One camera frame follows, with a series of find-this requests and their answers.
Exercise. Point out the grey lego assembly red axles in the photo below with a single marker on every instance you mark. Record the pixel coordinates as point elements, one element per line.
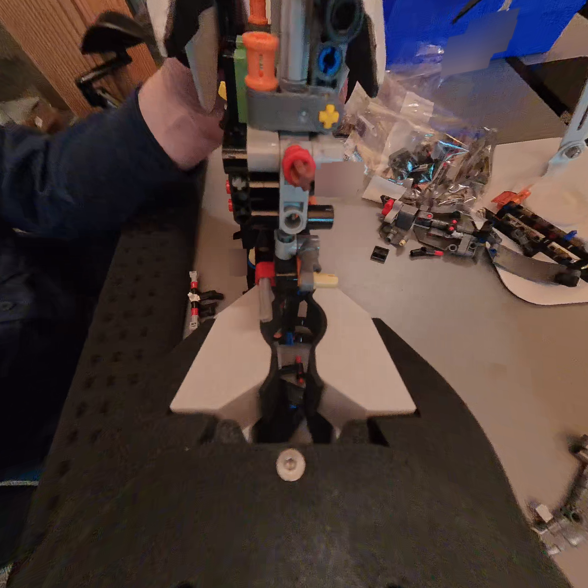
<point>427,225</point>

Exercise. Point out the lego car chassis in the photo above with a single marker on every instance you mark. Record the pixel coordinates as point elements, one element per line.
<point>285,115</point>

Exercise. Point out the dark grey curved lego panel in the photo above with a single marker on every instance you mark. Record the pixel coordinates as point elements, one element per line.
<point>528,266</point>

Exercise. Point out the white lamp base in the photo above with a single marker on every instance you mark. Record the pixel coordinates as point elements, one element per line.
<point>551,197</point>

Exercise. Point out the dark chair frames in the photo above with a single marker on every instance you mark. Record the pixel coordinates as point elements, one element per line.
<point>110,50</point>

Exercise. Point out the person's left forearm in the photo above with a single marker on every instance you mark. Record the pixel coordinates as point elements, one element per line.
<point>92,174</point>

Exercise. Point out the orange lego seat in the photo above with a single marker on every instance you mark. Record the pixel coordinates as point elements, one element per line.
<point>510,197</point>

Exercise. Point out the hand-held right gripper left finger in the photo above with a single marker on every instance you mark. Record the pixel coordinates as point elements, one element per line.
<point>216,367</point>

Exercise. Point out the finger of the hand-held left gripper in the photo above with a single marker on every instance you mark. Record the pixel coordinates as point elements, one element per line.
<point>374,46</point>
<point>204,69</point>

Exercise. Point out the clear bag of lego parts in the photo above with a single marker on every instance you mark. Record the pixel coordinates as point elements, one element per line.
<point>427,151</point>

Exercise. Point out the black lego frame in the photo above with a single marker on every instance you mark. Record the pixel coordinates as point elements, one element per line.
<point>537,229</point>

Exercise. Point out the blue plastic bin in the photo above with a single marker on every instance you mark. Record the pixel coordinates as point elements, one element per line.
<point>413,27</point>

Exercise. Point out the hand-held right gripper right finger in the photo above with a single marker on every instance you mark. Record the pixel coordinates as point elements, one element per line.
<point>367,367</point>

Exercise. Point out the silver metal bar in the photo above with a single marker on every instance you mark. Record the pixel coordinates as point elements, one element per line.
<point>572,133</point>

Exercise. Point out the small black lego piece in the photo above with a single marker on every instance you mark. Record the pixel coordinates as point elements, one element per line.
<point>380,254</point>

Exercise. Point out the black lego connector red axle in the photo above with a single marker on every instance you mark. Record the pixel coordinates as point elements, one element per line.
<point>425,251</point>

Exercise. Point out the person's navy clothing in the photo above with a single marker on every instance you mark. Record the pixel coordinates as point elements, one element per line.
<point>23,344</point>

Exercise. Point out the black lego axle assembly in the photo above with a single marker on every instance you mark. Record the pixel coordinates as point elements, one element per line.
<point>202,298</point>

